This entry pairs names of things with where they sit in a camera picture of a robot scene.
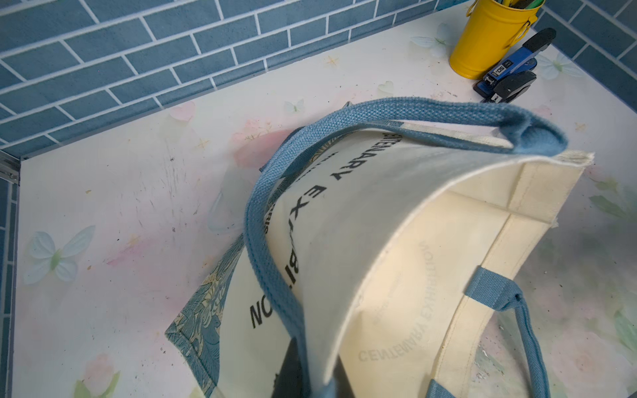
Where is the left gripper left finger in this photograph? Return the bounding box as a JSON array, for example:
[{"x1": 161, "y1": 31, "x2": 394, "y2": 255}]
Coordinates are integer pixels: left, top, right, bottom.
[{"x1": 271, "y1": 338, "x2": 303, "y2": 398}]

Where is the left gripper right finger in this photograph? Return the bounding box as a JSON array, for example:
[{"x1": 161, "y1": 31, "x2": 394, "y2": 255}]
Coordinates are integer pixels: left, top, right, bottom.
[{"x1": 333, "y1": 357, "x2": 355, "y2": 398}]

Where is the cream canvas tote bag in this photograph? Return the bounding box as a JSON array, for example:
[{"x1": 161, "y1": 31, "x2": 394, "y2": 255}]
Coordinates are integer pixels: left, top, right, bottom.
[{"x1": 166, "y1": 97, "x2": 593, "y2": 397}]

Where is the black stapler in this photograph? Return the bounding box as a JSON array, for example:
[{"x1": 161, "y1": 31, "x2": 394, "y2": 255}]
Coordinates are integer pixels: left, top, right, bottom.
[{"x1": 480, "y1": 71, "x2": 537, "y2": 103}]

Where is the blue stapler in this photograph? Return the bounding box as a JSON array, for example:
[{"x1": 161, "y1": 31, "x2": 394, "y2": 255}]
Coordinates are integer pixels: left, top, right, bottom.
[{"x1": 474, "y1": 28, "x2": 557, "y2": 103}]

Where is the yellow pen holder cup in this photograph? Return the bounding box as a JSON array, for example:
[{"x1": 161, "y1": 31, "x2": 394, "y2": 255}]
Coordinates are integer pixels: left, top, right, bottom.
[{"x1": 449, "y1": 0, "x2": 543, "y2": 80}]

